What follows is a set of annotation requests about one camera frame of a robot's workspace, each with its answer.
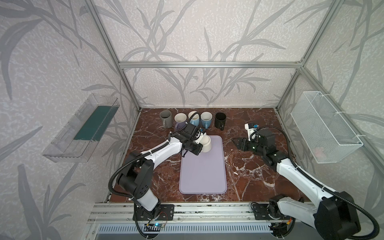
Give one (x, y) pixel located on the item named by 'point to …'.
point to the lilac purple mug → (180, 119)
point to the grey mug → (166, 116)
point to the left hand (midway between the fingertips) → (202, 144)
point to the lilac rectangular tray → (205, 173)
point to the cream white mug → (206, 142)
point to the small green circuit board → (156, 225)
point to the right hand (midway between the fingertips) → (235, 134)
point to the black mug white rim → (220, 120)
